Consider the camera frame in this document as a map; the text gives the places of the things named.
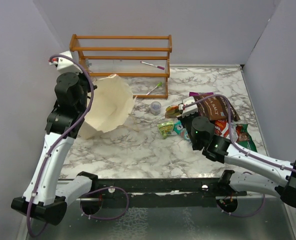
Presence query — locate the small lime green candy bag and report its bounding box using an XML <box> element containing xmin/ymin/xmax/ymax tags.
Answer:
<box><xmin>157</xmin><ymin>121</ymin><xmax>174</xmax><ymax>139</ymax></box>

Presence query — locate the orange brown snack packet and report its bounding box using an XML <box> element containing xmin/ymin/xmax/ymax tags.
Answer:
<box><xmin>164</xmin><ymin>105</ymin><xmax>181</xmax><ymax>119</ymax></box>

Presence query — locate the teal mint candy bag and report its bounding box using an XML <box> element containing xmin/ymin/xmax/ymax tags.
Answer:
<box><xmin>173</xmin><ymin>120</ymin><xmax>191</xmax><ymax>142</ymax></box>

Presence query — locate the beige paper bag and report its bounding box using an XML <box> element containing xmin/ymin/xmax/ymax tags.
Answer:
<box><xmin>78</xmin><ymin>74</ymin><xmax>136</xmax><ymax>140</ymax></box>

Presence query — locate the purple snack bag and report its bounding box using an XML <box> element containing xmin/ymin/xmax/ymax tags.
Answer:
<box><xmin>189</xmin><ymin>92</ymin><xmax>214</xmax><ymax>97</ymax></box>

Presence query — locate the brown sea salt chip bag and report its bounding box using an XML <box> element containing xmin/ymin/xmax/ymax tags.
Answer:
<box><xmin>194</xmin><ymin>95</ymin><xmax>240</xmax><ymax>121</ymax></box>

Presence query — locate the red Doritos bag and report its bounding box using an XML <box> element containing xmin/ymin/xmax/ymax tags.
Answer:
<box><xmin>214</xmin><ymin>120</ymin><xmax>238</xmax><ymax>142</ymax></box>

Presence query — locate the green snack bag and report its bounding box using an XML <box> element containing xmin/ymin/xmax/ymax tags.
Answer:
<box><xmin>235</xmin><ymin>124</ymin><xmax>257</xmax><ymax>152</ymax></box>

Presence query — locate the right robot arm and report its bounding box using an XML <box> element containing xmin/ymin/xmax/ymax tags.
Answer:
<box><xmin>179</xmin><ymin>115</ymin><xmax>296</xmax><ymax>208</ymax></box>

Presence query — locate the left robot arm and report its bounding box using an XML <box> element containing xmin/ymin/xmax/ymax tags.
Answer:
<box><xmin>11</xmin><ymin>72</ymin><xmax>97</xmax><ymax>226</ymax></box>

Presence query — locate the small clear plastic cup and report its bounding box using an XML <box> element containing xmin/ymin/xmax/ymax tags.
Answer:
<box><xmin>150</xmin><ymin>101</ymin><xmax>162</xmax><ymax>116</ymax></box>

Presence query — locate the green capped white marker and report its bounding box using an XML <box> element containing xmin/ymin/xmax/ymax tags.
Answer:
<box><xmin>146</xmin><ymin>82</ymin><xmax>163</xmax><ymax>96</ymax></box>

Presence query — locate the pink capped white marker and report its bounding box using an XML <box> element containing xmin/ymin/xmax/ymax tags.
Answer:
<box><xmin>140</xmin><ymin>61</ymin><xmax>165</xmax><ymax>70</ymax></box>

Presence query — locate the wooden two-tier shelf rack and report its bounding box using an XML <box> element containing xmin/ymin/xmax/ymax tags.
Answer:
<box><xmin>69</xmin><ymin>34</ymin><xmax>173</xmax><ymax>99</ymax></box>

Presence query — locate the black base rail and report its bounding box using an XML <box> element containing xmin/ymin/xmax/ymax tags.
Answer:
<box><xmin>79</xmin><ymin>171</ymin><xmax>247</xmax><ymax>209</ymax></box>

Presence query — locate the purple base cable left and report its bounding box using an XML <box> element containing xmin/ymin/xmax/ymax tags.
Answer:
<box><xmin>79</xmin><ymin>186</ymin><xmax>131</xmax><ymax>221</ymax></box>

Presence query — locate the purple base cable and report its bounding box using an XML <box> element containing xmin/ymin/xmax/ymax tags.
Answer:
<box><xmin>79</xmin><ymin>186</ymin><xmax>131</xmax><ymax>221</ymax></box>
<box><xmin>220</xmin><ymin>193</ymin><xmax>266</xmax><ymax>218</ymax></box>

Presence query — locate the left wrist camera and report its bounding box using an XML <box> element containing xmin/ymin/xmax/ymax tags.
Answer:
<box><xmin>48</xmin><ymin>57</ymin><xmax>82</xmax><ymax>74</ymax></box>

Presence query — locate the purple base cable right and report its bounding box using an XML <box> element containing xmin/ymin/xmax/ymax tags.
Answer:
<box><xmin>220</xmin><ymin>193</ymin><xmax>266</xmax><ymax>218</ymax></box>

